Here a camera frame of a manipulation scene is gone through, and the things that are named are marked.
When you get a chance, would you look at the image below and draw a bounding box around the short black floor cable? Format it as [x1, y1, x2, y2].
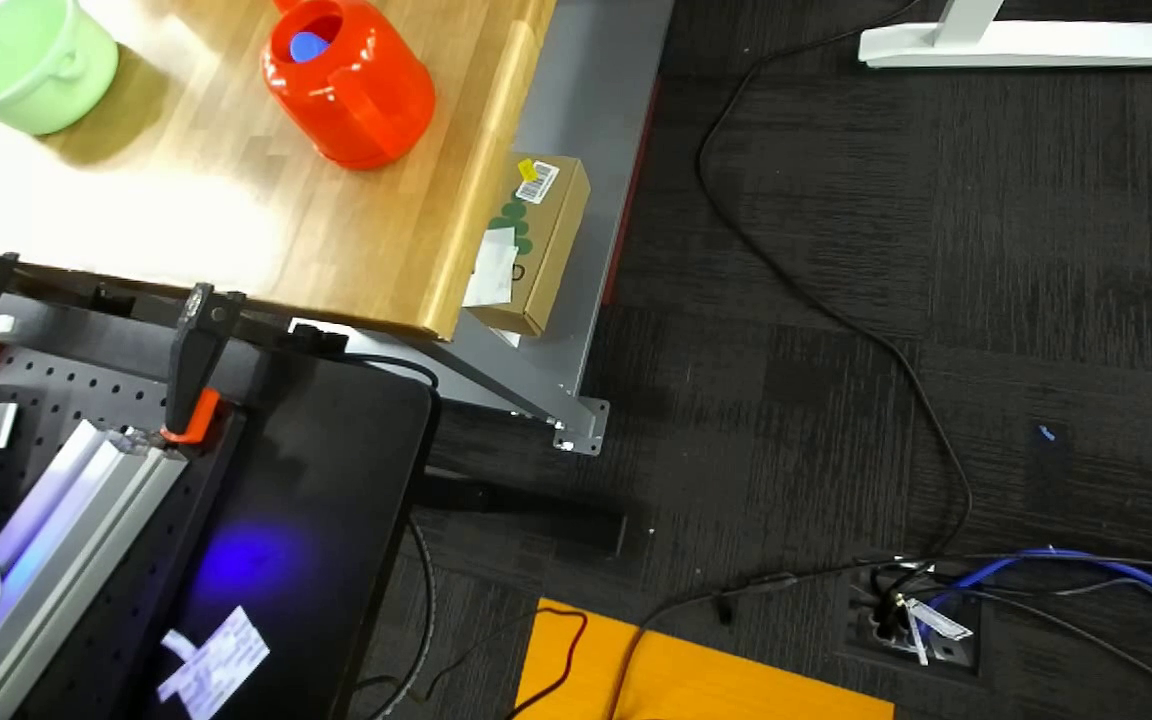
[595, 566, 871, 720]

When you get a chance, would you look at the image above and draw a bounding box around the blue floor cable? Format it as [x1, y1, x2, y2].
[929, 540, 1152, 633]

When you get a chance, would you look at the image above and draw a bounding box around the black perforated breadboard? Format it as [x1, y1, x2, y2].
[0, 295, 441, 720]

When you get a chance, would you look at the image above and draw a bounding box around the grey metal table frame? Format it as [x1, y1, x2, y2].
[290, 0, 675, 462]

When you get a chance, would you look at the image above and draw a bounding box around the white desk foot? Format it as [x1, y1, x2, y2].
[857, 0, 1152, 74]

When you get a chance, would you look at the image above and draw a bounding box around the orange floor mat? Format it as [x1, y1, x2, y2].
[508, 595, 899, 720]

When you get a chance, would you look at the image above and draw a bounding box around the aluminium extrusion profile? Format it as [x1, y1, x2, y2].
[0, 416, 193, 720]

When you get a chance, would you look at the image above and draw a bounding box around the green plastic cup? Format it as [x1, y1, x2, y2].
[0, 0, 123, 139]

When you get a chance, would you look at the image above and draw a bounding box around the blue ball in teapot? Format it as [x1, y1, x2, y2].
[284, 27, 337, 67]

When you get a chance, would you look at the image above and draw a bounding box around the red toy teapot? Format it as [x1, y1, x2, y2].
[262, 0, 441, 176]

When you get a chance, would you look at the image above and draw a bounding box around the white tape piece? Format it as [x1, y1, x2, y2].
[154, 606, 272, 709]

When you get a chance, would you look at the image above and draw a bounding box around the small cardboard box green print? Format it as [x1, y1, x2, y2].
[457, 154, 594, 341]

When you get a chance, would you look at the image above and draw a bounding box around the floor outlet box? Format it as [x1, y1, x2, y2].
[853, 557, 984, 668]

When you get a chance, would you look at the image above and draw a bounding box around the long black floor cable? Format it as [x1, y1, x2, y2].
[693, 31, 981, 572]

